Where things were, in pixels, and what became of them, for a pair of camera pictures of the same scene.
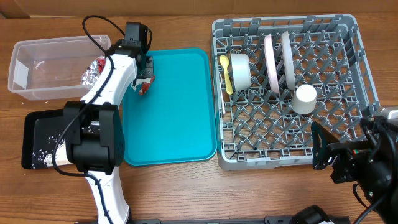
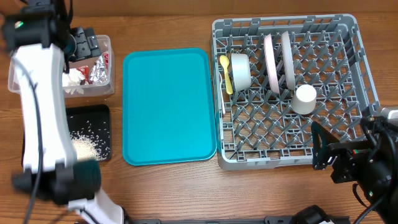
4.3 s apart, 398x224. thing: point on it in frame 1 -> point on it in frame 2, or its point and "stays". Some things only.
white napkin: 134,87 -> 71,81
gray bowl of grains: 241,71 stays
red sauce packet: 145,86 -> 85,70
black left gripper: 150,70 -> 88,45
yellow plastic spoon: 224,61 stays
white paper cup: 305,99 stays
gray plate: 285,41 stays
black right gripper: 348,154 stays
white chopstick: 222,96 stays
